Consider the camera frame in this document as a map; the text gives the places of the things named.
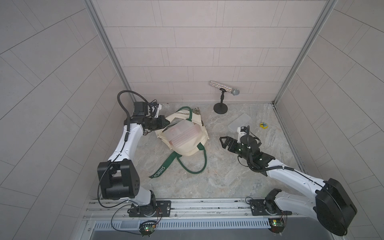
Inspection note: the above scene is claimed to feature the clear translucent pencil case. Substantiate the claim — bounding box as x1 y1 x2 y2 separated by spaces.
228 114 251 133

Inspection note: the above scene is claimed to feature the cream canvas tote bag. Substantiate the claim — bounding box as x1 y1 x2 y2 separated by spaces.
150 106 209 179

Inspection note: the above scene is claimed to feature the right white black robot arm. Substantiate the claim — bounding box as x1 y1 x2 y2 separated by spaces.
220 136 358 237

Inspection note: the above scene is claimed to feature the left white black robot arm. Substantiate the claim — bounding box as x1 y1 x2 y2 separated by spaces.
97 101 170 217

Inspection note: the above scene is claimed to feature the pink translucent pencil case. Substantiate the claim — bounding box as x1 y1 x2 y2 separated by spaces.
170 125 202 148

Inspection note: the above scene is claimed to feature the small yellow toy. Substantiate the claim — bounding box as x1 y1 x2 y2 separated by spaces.
260 123 268 129

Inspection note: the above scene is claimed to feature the black microphone stand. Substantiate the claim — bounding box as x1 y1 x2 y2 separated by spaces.
214 88 228 115

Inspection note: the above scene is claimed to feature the silver glitter microphone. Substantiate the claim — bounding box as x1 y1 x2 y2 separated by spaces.
209 81 240 96

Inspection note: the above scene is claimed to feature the right green circuit board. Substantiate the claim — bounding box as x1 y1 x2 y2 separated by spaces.
268 219 286 234

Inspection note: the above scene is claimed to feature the green circuit board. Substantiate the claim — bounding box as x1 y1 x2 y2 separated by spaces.
268 219 286 234
139 221 157 236

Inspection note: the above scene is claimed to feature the left green circuit board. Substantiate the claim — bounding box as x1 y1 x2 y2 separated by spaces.
139 221 157 236

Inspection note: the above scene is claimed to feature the black cable hose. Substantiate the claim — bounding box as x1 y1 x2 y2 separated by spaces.
116 89 151 127

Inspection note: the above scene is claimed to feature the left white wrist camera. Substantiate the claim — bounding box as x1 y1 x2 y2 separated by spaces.
149 102 162 118

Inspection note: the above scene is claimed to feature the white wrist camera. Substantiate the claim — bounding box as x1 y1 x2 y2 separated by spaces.
237 126 249 143
149 102 162 118

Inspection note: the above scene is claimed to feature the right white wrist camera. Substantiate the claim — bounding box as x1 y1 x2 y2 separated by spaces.
237 126 249 143

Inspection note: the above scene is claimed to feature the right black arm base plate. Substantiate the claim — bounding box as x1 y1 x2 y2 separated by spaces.
245 198 293 216

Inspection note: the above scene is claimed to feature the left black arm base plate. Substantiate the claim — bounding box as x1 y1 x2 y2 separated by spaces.
127 201 172 218

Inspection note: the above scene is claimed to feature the aluminium mounting rail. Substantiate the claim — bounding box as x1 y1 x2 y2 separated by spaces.
83 192 319 220

